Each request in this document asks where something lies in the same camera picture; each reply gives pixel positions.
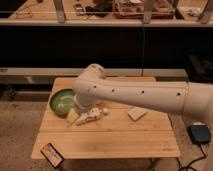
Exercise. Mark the cream gripper end piece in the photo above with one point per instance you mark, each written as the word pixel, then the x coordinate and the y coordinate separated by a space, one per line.
pixel 72 116

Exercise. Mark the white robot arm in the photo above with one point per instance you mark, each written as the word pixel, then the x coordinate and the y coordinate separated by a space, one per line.
pixel 194 100

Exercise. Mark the green bowl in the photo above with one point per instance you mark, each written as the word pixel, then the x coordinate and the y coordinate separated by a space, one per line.
pixel 62 101

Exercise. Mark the white sponge block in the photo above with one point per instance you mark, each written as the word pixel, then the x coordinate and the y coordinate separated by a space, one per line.
pixel 136 113

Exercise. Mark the dark object on shelf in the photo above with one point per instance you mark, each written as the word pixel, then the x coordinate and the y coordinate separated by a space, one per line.
pixel 100 10

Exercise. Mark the tray with items on shelf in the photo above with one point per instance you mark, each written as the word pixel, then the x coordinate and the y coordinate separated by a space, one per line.
pixel 135 9

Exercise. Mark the black foot pedal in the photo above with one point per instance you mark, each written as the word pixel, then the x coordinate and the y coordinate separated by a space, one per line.
pixel 199 134

